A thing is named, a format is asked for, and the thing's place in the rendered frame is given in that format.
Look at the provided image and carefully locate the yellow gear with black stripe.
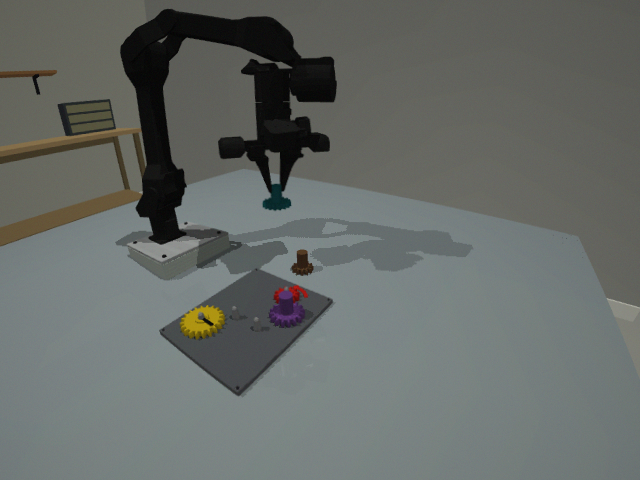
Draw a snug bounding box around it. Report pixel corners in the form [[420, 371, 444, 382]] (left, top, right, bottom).
[[180, 305, 225, 340]]

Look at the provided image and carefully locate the red curved arrow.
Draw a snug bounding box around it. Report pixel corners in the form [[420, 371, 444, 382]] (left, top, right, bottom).
[[292, 285, 308, 297]]

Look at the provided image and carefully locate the red gear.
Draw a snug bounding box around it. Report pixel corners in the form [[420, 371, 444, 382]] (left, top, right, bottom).
[[274, 287, 300, 303]]

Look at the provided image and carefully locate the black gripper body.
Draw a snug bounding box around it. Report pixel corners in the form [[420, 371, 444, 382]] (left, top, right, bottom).
[[218, 102, 330, 159]]

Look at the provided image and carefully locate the dark teal gear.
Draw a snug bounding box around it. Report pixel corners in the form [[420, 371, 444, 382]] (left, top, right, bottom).
[[263, 184, 291, 211]]

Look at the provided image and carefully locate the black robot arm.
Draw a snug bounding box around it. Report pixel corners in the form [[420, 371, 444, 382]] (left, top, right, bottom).
[[120, 9, 337, 245]]

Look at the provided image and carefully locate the brown gear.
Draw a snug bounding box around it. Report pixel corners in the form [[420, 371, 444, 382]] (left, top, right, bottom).
[[292, 249, 314, 276]]

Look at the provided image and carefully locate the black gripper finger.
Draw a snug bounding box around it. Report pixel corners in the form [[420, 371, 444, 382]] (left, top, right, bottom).
[[246, 153, 272, 193], [279, 151, 304, 191]]

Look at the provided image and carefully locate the purple gear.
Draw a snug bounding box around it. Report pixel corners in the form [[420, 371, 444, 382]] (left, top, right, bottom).
[[269, 290, 305, 328]]

